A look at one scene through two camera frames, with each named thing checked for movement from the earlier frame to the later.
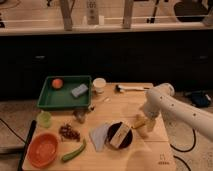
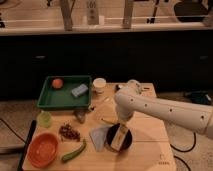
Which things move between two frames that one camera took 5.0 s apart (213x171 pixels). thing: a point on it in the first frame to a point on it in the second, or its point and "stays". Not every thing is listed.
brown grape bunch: [66, 131] stays
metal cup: [80, 115] stays
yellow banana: [140, 121] to [113, 121]
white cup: [99, 84] stays
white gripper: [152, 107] to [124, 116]
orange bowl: [43, 150] stays
